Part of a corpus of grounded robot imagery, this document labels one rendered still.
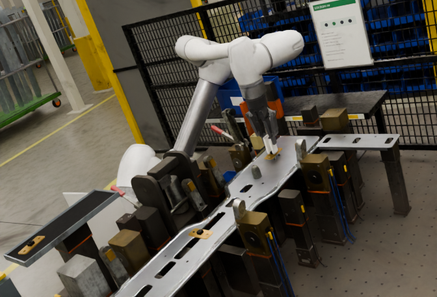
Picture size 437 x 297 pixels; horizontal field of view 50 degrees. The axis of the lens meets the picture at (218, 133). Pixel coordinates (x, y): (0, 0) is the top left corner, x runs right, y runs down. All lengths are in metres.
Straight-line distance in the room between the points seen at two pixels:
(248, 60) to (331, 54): 0.61
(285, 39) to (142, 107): 3.05
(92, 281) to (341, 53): 1.36
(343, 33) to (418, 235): 0.87
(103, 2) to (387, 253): 3.40
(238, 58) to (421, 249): 0.87
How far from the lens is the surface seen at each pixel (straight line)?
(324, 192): 1.67
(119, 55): 4.52
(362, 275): 1.66
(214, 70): 2.18
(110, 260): 1.46
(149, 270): 1.47
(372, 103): 2.01
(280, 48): 1.69
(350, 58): 2.12
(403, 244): 1.75
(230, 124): 1.83
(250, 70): 1.64
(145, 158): 2.20
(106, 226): 2.18
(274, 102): 2.06
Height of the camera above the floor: 1.78
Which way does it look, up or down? 20 degrees down
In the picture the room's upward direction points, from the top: 20 degrees counter-clockwise
